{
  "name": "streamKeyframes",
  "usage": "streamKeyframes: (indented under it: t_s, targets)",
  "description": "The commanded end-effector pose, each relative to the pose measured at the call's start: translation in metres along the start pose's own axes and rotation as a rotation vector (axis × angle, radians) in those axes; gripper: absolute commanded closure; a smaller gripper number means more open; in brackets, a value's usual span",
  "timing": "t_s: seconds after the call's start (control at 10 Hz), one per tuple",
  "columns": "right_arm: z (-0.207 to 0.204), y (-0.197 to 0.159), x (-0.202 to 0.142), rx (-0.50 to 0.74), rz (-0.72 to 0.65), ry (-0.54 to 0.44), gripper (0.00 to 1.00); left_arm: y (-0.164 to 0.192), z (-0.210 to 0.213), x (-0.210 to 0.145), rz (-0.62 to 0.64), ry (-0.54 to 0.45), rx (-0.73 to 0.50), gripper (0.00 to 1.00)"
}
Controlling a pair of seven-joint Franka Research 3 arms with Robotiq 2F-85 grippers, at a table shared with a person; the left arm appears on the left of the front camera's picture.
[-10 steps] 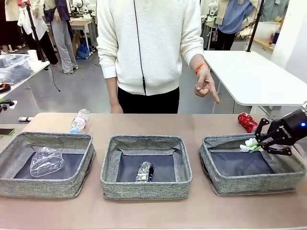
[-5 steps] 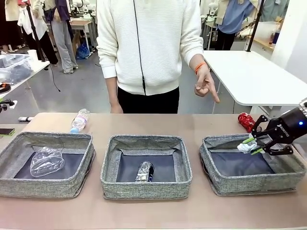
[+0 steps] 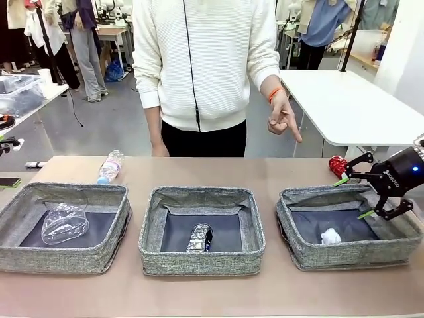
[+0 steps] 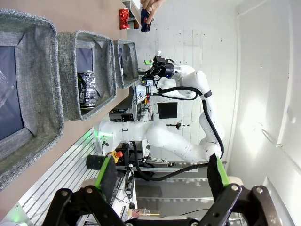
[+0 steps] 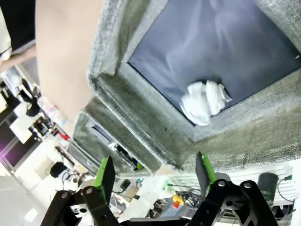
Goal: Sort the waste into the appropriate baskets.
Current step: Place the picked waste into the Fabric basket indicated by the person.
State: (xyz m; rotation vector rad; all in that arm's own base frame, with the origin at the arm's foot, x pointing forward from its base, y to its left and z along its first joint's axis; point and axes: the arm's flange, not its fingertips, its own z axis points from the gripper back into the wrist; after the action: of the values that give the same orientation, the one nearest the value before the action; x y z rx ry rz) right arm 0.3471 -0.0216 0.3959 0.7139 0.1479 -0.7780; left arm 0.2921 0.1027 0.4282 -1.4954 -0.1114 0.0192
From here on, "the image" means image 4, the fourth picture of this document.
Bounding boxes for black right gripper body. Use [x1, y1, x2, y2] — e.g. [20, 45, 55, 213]
[150, 62, 175, 79]

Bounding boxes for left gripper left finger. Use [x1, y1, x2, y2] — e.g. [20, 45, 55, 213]
[42, 156, 125, 226]

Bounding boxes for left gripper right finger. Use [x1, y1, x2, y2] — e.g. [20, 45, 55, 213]
[199, 153, 283, 226]

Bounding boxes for crushed red soda can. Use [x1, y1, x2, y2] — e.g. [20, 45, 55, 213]
[119, 8, 131, 31]

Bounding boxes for crushed black soda can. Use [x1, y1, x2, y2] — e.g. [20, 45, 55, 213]
[77, 70, 97, 110]

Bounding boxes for clear plastic cup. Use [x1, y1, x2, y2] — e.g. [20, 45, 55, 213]
[0, 69, 16, 113]

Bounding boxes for person's left hand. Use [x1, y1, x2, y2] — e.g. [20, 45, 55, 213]
[140, 0, 166, 24]

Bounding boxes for control box with screen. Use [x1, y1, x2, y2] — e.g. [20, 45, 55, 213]
[135, 79, 156, 97]

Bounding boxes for grey fabric basket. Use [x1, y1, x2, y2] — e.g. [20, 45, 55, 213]
[0, 8, 65, 192]
[113, 39, 140, 89]
[57, 30, 118, 122]

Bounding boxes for black foam cylinder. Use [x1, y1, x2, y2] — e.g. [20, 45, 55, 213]
[86, 154, 106, 170]

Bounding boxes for red yellow emergency stop button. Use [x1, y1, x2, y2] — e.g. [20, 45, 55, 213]
[107, 150, 124, 165]

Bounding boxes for black chair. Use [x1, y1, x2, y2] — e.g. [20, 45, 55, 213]
[112, 89, 135, 113]

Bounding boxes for dark blue crumpled object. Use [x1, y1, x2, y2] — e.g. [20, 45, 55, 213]
[140, 8, 153, 33]

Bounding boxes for small bottle pink content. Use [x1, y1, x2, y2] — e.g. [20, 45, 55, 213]
[127, 208, 161, 218]

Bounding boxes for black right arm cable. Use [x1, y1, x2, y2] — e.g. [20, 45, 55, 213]
[130, 86, 225, 182]

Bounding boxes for black square wall panel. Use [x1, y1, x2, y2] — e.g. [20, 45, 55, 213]
[157, 102, 178, 119]

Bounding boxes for aluminium profile frame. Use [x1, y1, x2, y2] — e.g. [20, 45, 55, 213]
[17, 128, 102, 226]

